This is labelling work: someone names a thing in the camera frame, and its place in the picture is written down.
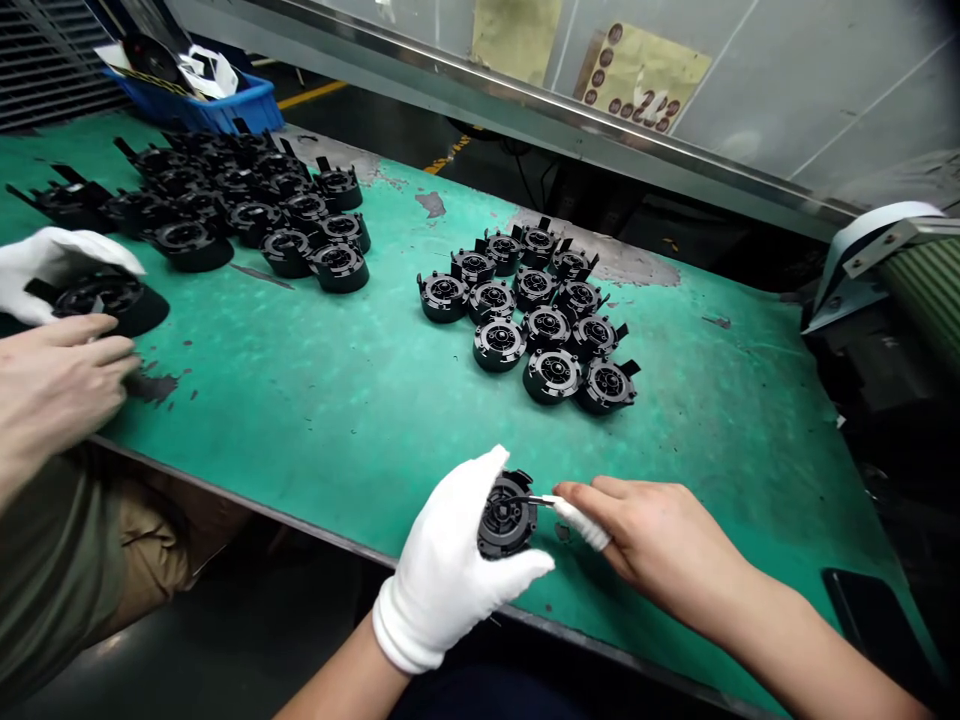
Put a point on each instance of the person's left hand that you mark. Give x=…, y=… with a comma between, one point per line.
x=439, y=570

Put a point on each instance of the person's right hand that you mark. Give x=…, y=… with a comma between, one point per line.
x=667, y=540

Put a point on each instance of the person's right thumb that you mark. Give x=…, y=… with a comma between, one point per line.
x=585, y=523

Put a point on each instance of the person's left index finger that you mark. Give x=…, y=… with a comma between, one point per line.
x=481, y=472

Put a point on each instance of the person's right index finger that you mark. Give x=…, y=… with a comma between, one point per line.
x=607, y=486

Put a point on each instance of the person's left thumb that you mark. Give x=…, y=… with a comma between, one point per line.
x=525, y=570

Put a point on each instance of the black round plastic housing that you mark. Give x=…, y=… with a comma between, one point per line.
x=510, y=521

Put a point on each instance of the small black trimming tool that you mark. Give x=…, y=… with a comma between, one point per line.
x=537, y=501

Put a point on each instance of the cluster of black round parts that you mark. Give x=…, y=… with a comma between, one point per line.
x=536, y=319

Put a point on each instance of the green table mat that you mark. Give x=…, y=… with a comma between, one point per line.
x=337, y=375

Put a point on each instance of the black phone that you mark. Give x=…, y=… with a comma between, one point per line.
x=877, y=630

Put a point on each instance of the machine with green roller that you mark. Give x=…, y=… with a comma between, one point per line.
x=900, y=322

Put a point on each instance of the pile of black tabbed parts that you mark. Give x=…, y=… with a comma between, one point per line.
x=225, y=202

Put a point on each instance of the black round part with tab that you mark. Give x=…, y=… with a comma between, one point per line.
x=124, y=300

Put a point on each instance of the yellow sheet with brown stickers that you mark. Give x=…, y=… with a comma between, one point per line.
x=652, y=71

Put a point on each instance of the metal framed window partition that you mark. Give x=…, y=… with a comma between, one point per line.
x=787, y=90

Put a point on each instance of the plain yellow paper sheet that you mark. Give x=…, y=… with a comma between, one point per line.
x=517, y=37

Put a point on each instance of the blue plastic bin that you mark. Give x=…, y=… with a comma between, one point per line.
x=225, y=112

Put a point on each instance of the white plastic bag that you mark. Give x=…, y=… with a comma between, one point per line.
x=214, y=73

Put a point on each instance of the grey metal grille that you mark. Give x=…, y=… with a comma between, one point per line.
x=45, y=60

